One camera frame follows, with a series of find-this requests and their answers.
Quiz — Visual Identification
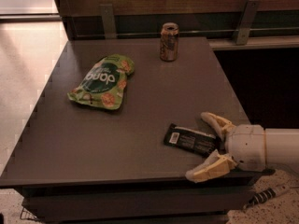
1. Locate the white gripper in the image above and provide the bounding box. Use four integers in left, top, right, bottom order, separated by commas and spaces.
185, 112, 266, 183

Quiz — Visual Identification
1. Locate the black rxbar chocolate wrapper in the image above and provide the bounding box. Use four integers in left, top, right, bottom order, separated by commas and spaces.
164, 124, 220, 158

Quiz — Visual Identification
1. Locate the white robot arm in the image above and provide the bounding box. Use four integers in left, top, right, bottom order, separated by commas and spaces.
185, 112, 299, 183

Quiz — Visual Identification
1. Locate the orange soda can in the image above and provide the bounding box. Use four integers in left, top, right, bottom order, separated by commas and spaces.
160, 22, 179, 62

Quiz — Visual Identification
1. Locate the green snack bag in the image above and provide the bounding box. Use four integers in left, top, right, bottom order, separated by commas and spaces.
67, 54, 135, 110

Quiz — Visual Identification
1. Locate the dark cabinet drawer front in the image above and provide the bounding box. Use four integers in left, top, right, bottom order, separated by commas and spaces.
23, 187, 253, 224

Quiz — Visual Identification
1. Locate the striped black white cable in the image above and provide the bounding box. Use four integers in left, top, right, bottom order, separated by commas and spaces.
243, 184, 292, 210

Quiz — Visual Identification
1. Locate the right metal bracket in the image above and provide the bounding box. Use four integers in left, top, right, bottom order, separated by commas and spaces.
233, 0, 261, 46

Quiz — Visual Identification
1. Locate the metal bracket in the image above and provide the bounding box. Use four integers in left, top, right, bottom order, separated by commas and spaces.
233, 0, 261, 46
100, 4, 117, 39

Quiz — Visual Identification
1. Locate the left metal bracket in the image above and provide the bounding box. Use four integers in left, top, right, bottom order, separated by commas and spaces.
100, 4, 117, 39

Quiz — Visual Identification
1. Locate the horizontal metal rail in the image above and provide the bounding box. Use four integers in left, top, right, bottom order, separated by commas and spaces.
74, 27, 299, 38

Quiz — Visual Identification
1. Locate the wire rack corner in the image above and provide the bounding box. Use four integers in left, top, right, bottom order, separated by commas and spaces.
20, 208, 39, 222

